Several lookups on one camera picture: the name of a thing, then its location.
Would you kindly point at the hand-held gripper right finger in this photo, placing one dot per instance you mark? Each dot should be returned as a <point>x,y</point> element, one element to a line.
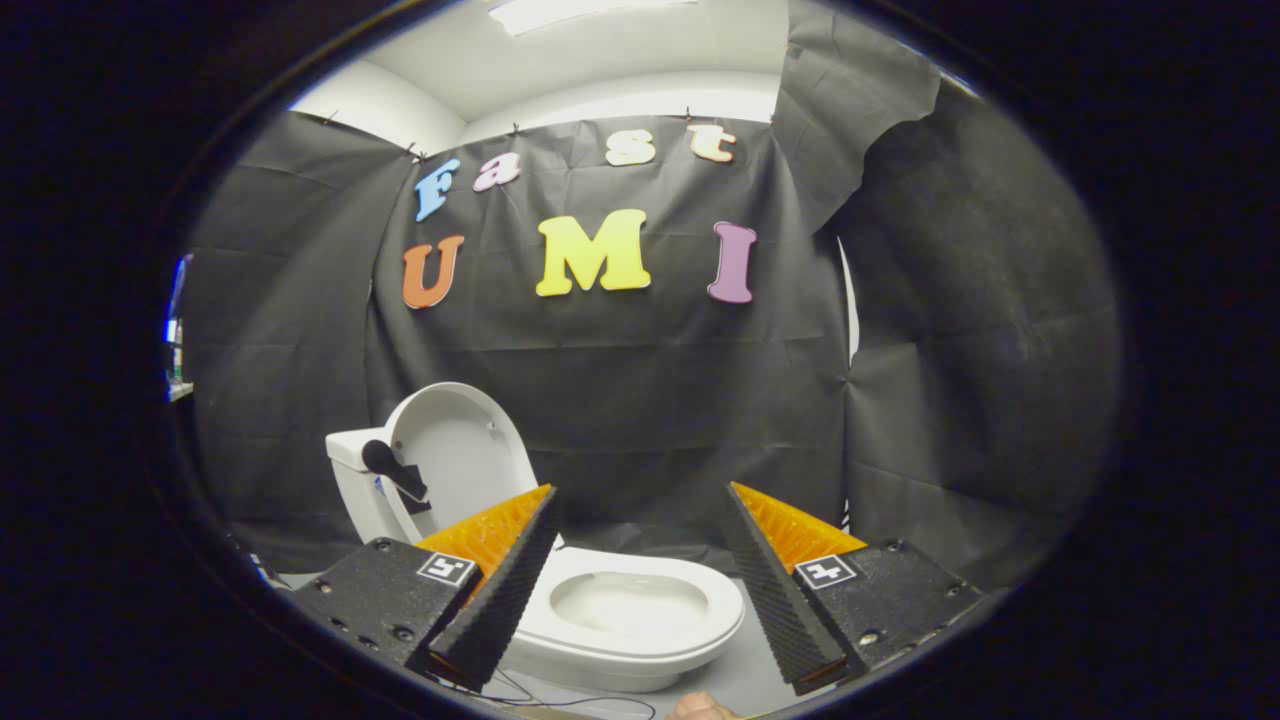
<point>780,610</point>

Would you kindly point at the ceiling light panel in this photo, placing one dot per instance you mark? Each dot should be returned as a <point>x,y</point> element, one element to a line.
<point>560,12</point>

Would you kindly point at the white toilet tank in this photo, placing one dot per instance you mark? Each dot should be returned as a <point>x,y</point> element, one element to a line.
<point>355,500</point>

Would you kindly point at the white toilet bowl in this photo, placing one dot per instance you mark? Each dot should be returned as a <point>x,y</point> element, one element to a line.
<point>640,650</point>

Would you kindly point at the white toilet lid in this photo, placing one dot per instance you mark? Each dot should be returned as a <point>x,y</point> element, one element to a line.
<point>460,450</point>

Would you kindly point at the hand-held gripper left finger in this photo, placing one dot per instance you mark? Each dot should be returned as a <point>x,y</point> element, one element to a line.
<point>500,600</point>

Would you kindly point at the black backdrop cloth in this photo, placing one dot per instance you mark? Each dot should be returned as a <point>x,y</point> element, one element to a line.
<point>600,400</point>

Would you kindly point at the white tank cover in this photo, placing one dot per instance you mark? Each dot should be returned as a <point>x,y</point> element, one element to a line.
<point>345,448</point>

